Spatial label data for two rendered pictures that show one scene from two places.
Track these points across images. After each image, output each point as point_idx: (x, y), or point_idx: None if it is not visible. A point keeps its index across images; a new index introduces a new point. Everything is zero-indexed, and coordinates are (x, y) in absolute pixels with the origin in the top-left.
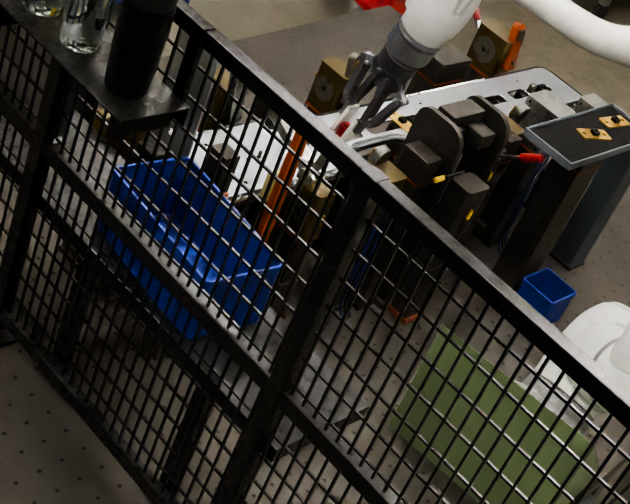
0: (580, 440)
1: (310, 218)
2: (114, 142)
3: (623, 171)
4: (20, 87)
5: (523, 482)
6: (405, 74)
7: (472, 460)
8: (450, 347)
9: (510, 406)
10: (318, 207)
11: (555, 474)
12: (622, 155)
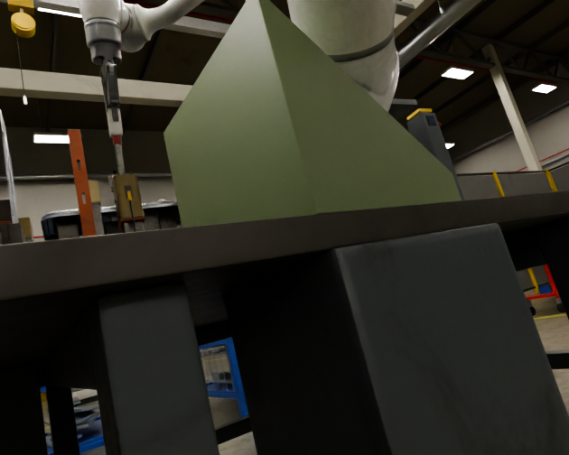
0: (247, 10)
1: (117, 196)
2: None
3: (430, 146)
4: None
5: (259, 146)
6: (101, 49)
7: (229, 206)
8: (172, 138)
9: (209, 101)
10: (118, 184)
11: (264, 81)
12: (422, 141)
